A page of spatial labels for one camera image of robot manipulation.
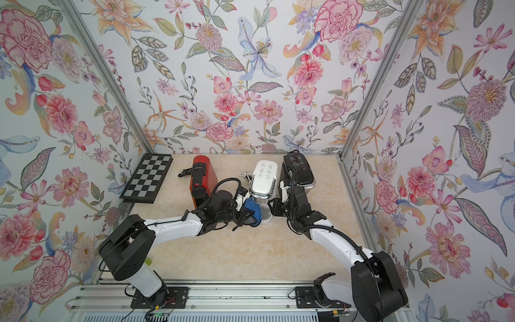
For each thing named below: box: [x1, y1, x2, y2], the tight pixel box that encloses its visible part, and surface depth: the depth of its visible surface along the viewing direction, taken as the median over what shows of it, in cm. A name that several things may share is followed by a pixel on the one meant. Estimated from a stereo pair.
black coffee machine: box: [278, 149, 316, 195], surface depth 88 cm
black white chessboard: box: [119, 152, 174, 204], surface depth 108 cm
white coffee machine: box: [249, 159, 279, 225], surface depth 83 cm
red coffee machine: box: [189, 154, 219, 209], surface depth 90 cm
